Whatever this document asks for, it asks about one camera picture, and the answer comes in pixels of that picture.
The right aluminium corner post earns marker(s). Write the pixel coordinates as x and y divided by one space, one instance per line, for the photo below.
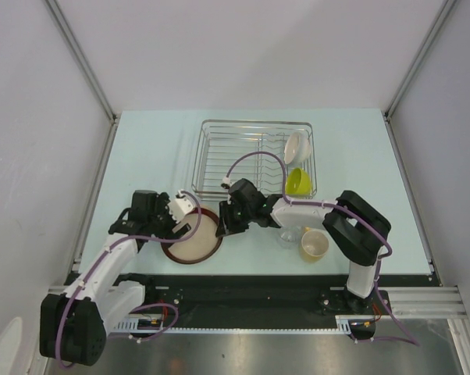
436 28

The yellow mug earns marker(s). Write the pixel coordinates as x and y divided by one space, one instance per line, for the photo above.
313 245

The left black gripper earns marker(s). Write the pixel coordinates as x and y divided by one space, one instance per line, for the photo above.
162 205

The metal wire dish rack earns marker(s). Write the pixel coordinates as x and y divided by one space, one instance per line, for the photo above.
253 148

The aluminium corner post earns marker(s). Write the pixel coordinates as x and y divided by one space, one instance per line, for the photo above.
436 28
75 49

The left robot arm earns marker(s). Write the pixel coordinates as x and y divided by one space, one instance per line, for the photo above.
75 324

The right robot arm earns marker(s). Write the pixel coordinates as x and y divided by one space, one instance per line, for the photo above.
359 231

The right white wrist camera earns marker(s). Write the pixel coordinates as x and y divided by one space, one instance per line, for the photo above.
227 186

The clear plastic cup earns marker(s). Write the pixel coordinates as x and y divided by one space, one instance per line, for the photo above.
289 237

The left aluminium corner post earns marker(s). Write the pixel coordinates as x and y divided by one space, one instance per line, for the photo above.
75 49

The red rimmed plate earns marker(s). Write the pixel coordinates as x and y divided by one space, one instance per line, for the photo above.
202 245

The white ceramic bowl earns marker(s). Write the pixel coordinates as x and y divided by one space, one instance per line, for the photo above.
297 149

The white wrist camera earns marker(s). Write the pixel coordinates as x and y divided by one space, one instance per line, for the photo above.
227 186
180 206

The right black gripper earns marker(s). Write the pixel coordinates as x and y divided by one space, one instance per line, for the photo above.
226 224

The white slotted cable duct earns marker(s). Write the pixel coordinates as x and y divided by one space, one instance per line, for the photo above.
144 326

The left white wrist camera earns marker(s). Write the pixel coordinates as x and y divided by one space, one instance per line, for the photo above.
180 206

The yellow-green bowl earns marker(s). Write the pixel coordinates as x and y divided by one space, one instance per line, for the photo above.
298 183

